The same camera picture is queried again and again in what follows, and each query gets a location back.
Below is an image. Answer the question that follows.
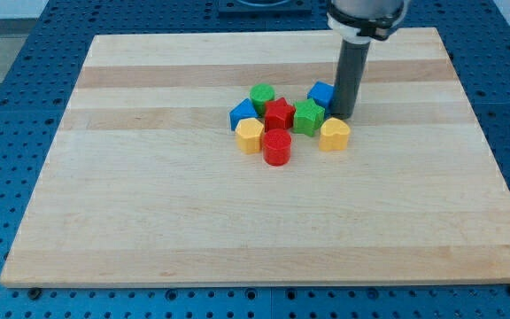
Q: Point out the yellow hexagon block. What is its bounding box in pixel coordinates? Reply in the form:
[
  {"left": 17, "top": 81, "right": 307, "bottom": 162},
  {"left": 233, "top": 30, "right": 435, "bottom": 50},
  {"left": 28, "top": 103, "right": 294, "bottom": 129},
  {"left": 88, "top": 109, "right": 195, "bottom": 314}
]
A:
[{"left": 235, "top": 118, "right": 264, "bottom": 154}]

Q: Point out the blue triangular block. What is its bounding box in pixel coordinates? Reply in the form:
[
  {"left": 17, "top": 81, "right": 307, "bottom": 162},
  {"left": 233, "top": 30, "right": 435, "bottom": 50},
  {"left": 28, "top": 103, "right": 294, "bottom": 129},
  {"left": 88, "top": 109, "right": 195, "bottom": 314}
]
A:
[{"left": 229, "top": 98, "right": 259, "bottom": 131}]

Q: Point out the green cylinder block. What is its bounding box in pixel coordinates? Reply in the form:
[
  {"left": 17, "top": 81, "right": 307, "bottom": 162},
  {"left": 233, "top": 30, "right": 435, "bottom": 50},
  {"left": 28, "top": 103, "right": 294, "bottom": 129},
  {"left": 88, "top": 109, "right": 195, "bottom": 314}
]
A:
[{"left": 250, "top": 83, "right": 275, "bottom": 116}]

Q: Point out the yellow heart block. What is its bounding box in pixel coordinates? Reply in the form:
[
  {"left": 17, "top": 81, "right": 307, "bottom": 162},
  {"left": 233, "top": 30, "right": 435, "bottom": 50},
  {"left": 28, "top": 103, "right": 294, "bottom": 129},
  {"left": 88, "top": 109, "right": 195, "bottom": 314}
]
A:
[{"left": 319, "top": 117, "right": 352, "bottom": 152}]

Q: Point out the green star block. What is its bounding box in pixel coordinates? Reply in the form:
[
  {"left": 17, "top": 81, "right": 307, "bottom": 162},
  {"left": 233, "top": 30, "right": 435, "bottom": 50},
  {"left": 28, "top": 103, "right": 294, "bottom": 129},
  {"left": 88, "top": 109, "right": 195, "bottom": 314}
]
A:
[{"left": 292, "top": 98, "right": 325, "bottom": 136}]

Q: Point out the red star block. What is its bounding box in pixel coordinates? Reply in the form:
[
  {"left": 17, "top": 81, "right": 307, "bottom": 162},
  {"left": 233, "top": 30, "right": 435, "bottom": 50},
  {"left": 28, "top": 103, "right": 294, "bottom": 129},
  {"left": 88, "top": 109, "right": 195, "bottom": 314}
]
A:
[{"left": 264, "top": 97, "right": 296, "bottom": 131}]

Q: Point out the light wooden board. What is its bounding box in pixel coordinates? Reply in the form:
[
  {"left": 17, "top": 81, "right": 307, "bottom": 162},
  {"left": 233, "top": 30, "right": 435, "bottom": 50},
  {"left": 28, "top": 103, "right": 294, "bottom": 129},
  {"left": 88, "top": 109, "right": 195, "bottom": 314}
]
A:
[{"left": 0, "top": 27, "right": 510, "bottom": 288}]

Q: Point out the red cylinder block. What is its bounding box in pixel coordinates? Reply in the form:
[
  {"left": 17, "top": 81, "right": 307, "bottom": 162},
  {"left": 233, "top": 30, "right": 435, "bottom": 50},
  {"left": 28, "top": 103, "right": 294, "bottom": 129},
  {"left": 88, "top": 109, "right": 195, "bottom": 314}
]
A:
[{"left": 263, "top": 128, "right": 292, "bottom": 166}]

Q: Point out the blue cube block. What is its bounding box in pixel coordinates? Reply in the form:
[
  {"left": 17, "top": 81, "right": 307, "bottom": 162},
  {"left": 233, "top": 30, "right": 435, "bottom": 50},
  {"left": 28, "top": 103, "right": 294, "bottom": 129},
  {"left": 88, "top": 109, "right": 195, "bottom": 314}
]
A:
[{"left": 306, "top": 82, "right": 334, "bottom": 109}]

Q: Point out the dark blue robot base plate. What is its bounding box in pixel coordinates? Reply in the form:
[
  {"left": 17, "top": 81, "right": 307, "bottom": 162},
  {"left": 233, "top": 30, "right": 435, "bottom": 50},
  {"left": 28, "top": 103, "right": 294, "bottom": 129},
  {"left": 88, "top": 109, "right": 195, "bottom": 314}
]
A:
[{"left": 215, "top": 0, "right": 313, "bottom": 16}]

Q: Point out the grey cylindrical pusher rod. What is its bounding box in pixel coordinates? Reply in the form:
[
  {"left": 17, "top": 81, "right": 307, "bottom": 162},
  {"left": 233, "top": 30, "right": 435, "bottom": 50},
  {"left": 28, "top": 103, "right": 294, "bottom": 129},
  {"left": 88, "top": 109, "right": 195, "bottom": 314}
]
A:
[{"left": 330, "top": 40, "right": 370, "bottom": 120}]

